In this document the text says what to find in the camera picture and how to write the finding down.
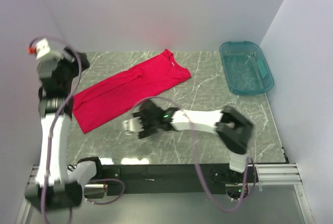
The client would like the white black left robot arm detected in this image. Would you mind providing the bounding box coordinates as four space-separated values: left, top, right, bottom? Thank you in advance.
24 47 104 211

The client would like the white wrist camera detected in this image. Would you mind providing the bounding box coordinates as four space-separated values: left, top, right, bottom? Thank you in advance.
28 38 62 62
122 117 144 135

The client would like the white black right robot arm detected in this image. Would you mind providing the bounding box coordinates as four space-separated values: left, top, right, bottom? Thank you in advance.
123 100 254 182

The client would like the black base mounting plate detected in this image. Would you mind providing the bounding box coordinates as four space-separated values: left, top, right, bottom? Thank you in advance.
101 164 243 194

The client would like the teal plastic bin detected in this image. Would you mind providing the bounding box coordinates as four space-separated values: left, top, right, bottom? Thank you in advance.
219 41 274 96

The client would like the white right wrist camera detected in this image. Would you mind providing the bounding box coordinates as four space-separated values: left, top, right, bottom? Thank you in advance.
122 117 144 135

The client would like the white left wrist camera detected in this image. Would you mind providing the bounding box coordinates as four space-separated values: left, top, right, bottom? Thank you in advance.
28 38 62 62

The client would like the red t shirt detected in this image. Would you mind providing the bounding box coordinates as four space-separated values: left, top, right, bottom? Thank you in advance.
73 49 191 134

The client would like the aluminium front rail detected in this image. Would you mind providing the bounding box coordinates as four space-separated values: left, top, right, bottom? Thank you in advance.
28 163 303 188

